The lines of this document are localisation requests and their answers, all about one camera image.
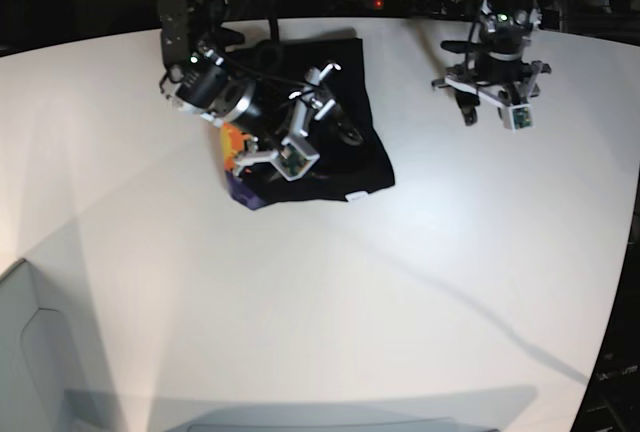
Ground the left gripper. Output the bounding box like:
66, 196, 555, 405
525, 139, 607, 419
432, 1, 551, 126

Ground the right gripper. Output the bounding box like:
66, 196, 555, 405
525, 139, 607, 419
159, 44, 363, 177

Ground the black T-shirt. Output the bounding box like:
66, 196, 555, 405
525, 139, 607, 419
220, 36, 395, 210

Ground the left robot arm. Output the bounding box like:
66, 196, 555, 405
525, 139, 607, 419
432, 0, 551, 131

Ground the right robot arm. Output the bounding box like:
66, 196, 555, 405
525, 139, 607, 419
157, 0, 364, 182

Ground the white garment label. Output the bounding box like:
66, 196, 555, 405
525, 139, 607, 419
345, 191, 369, 202

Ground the black power strip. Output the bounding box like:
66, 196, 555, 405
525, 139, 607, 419
341, 0, 472, 20

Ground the white panel at table corner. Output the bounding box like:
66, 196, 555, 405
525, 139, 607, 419
0, 257, 126, 432

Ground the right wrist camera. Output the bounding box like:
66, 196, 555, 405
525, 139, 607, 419
274, 145, 319, 182

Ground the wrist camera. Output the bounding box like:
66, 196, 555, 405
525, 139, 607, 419
501, 104, 533, 131
274, 145, 319, 182

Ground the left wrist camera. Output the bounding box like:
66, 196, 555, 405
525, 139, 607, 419
501, 104, 533, 131

